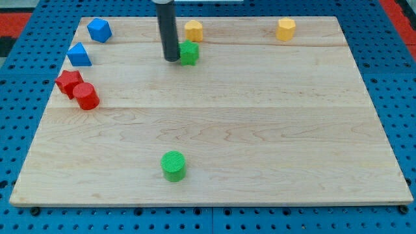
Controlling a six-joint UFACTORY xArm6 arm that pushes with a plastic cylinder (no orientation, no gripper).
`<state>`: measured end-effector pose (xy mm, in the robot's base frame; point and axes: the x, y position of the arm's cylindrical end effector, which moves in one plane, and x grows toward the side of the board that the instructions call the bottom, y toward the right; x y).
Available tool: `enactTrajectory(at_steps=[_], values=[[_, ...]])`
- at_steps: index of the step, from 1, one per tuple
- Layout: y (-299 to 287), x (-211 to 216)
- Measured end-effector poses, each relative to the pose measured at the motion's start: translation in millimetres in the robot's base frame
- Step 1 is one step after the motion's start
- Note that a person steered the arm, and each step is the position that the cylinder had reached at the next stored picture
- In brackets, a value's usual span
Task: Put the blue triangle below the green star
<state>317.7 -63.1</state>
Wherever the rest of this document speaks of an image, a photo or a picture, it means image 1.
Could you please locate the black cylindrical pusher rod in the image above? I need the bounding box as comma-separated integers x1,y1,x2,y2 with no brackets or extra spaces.
155,0,180,62

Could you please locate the green star block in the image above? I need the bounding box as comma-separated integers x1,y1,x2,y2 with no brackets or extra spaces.
179,40,199,66

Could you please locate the blue triangle block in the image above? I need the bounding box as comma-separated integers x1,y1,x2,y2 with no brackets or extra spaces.
67,42,92,66

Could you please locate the red star block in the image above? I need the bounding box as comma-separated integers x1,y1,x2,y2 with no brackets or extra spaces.
55,70,84,99

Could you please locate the yellow heart block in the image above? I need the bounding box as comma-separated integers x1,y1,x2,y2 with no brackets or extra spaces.
184,20,203,42

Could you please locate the blue cube block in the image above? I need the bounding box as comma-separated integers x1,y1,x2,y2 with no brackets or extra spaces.
87,18,112,43

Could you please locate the light wooden board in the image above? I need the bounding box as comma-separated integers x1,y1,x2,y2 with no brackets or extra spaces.
10,16,413,207

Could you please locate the red cylinder block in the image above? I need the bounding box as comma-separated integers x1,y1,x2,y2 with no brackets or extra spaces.
73,83,99,110

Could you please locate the yellow hexagon block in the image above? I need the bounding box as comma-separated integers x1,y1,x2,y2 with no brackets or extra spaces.
276,18,296,42

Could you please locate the green cylinder block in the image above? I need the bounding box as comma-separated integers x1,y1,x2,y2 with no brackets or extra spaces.
161,151,187,182

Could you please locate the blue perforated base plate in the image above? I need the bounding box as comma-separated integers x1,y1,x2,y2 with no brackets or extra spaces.
1,0,415,233

